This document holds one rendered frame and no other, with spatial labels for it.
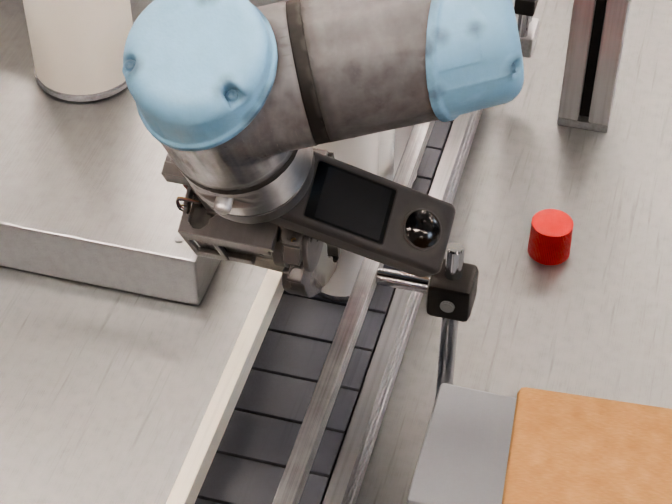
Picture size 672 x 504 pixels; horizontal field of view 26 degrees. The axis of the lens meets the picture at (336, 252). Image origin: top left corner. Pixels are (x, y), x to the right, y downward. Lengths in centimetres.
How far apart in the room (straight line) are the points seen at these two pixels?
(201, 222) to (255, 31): 23
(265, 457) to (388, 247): 19
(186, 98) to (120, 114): 56
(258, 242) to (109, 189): 31
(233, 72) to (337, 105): 6
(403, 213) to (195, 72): 22
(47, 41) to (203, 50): 55
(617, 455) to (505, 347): 44
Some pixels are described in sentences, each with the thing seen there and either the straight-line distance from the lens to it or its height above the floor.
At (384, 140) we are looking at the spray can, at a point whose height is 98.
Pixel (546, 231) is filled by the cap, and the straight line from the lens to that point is 116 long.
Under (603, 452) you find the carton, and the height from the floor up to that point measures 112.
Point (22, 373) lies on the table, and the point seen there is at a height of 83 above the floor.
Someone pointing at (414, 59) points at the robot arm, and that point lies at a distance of 71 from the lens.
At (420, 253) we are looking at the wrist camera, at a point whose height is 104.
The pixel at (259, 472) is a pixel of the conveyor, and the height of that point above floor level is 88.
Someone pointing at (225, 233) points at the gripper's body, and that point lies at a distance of 90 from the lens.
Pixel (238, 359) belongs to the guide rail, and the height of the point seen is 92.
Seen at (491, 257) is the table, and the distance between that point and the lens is 118.
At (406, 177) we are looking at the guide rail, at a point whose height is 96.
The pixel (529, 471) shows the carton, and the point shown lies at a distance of 68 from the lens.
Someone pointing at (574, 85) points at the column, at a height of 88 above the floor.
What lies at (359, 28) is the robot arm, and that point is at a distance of 71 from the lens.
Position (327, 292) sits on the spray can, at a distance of 107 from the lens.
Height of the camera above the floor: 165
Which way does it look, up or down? 44 degrees down
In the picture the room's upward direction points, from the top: straight up
